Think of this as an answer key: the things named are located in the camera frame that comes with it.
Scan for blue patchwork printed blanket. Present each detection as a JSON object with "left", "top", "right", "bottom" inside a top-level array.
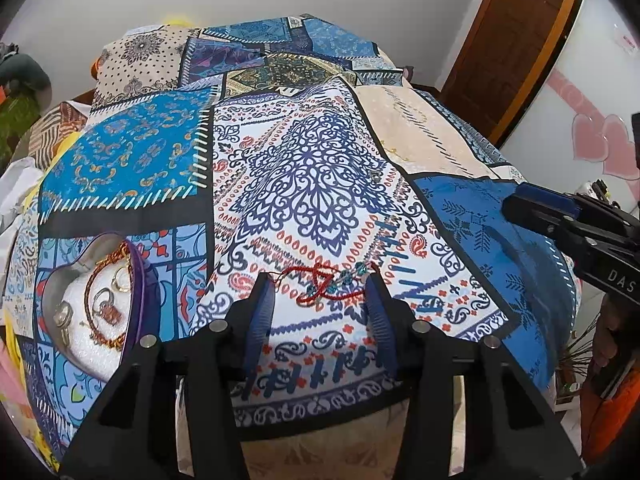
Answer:
[{"left": 10, "top": 14, "right": 583, "bottom": 432}]

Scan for amber bead necklace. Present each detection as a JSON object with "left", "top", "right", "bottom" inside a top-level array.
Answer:
[{"left": 83, "top": 259, "right": 132, "bottom": 351}]

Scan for brown wooden door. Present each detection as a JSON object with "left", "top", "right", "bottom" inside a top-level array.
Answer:
[{"left": 440, "top": 0, "right": 587, "bottom": 150}]

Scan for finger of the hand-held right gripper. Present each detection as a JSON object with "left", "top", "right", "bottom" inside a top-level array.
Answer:
[
  {"left": 502, "top": 182, "right": 591, "bottom": 241},
  {"left": 631, "top": 112, "right": 640, "bottom": 181}
]

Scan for dark green cushion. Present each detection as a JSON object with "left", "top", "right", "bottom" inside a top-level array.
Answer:
[{"left": 0, "top": 42, "right": 54, "bottom": 107}]

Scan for red cord bracelet teal beads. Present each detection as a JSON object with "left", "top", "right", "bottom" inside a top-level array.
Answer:
[{"left": 272, "top": 261, "right": 374, "bottom": 307}]

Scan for beige patterned bed sheet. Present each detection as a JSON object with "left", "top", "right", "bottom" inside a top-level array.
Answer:
[{"left": 172, "top": 402, "right": 503, "bottom": 480}]

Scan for silver watch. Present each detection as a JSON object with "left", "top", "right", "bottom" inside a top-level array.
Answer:
[{"left": 53, "top": 302, "right": 77, "bottom": 347}]

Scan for brown dried twigs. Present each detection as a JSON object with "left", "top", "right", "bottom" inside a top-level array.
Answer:
[{"left": 559, "top": 332, "right": 597, "bottom": 403}]

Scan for striped orange cloth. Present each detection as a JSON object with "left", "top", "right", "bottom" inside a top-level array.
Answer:
[{"left": 27, "top": 100, "right": 95, "bottom": 172}]

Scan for white cloth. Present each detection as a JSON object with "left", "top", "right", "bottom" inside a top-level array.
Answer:
[{"left": 0, "top": 157, "right": 47, "bottom": 242}]

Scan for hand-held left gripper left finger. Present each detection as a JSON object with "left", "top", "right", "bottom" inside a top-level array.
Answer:
[{"left": 59, "top": 272, "right": 276, "bottom": 480}]

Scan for purple heart-shaped tin box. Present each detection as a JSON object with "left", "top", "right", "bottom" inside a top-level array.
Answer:
[{"left": 37, "top": 232, "right": 163, "bottom": 385}]

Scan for green patterned cloth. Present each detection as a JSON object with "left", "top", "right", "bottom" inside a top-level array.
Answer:
[{"left": 0, "top": 89, "right": 45, "bottom": 173}]

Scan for person's right hand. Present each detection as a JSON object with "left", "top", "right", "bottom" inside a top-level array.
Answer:
[{"left": 591, "top": 302, "right": 632, "bottom": 377}]

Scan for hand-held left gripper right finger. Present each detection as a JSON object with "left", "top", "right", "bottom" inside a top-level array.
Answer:
[{"left": 364, "top": 275, "right": 583, "bottom": 480}]

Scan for white heart-print wardrobe door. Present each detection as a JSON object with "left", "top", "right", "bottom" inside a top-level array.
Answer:
[{"left": 500, "top": 0, "right": 640, "bottom": 221}]

